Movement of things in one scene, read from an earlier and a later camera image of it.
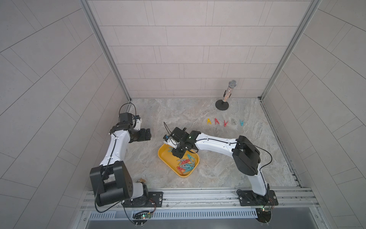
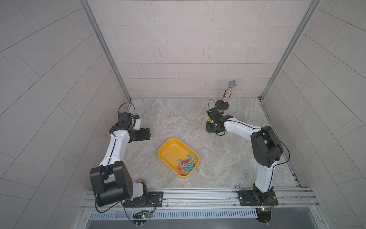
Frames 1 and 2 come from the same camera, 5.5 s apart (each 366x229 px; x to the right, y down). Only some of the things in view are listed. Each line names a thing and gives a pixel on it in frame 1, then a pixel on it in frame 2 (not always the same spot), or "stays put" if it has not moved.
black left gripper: (142, 136) stays put
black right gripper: (176, 152) -> (208, 129)
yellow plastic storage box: (184, 167) stays put
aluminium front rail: (203, 199) stays put
